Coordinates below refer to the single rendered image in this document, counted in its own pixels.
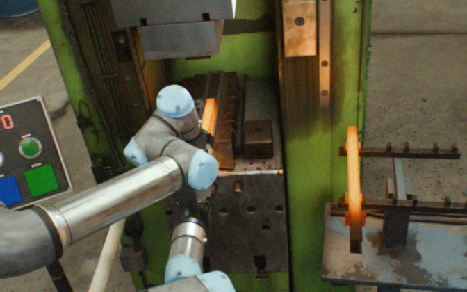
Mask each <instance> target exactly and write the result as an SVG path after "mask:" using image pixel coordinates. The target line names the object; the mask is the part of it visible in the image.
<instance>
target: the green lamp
mask: <svg viewBox="0 0 467 292"><path fill-rule="evenodd" d="M22 151H23V153H24V154H25V155H27V156H34V155H36V154H37V153H38V152H39V145H38V143H37V142H36V141H34V140H26V141H25V142H24V143H23V144H22Z"/></svg>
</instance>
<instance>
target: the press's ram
mask: <svg viewBox="0 0 467 292"><path fill-rule="evenodd" d="M110 1H111V3H112V7H113V12H114V15H115V21H116V23H117V27H118V28H123V27H132V26H141V25H142V22H143V20H144V18H145V19H147V25H148V26H149V25H158V24H175V23H184V22H200V21H203V20H204V15H205V13H208V14H209V19H210V20H219V19H233V18H234V17H235V10H236V0H110Z"/></svg>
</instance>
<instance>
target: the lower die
mask: <svg viewBox="0 0 467 292"><path fill-rule="evenodd" d="M213 73H220V82H219V87H218V96H217V102H216V107H215V117H214V122H213V132H212V136H214V138H215V144H214V150H213V155H212V156H213V157H214V158H215V159H216V160H217V161H234V154H235V150H234V149H233V143H234V132H233V131H231V130H228V131H226V132H225V134H223V131H224V130H225V129H227V128H231V129H235V123H234V122H232V121H228V122H227V125H226V126H225V125H224V122H225V121H226V120H228V119H232V120H236V115H235V114H233V113H229V114H228V115H227V117H225V114H226V113H227V112H229V111H234V112H236V107H235V106H229V107H228V110H227V109H226V107H227V105H228V104H236V105H237V100H236V98H233V97H232V98H230V99H229V102H227V98H228V97H229V96H236V97H238V93H237V92H236V91H235V90H232V91H231V92H230V93H229V95H228V94H227V93H228V91H229V90H230V89H237V90H238V85H236V84H231V85H230V88H229V84H230V83H232V82H236V83H238V71H235V72H224V70H217V71H208V74H195V78H184V79H183V81H182V82H184V83H185V89H186V90H187V91H188V92H189V93H190V96H191V97H192V98H193V99H199V100H203V103H204V107H205V103H206V96H207V92H208V85H209V84H210V80H211V74H213ZM238 84H239V83H238ZM181 87H183V84H181Z"/></svg>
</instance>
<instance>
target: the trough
mask: <svg viewBox="0 0 467 292"><path fill-rule="evenodd" d="M219 82H220V73H213V74H211V80H210V84H209V85H208V92H207V96H206V98H207V99H212V98H215V103H216V102H217V96H218V87H219Z"/></svg>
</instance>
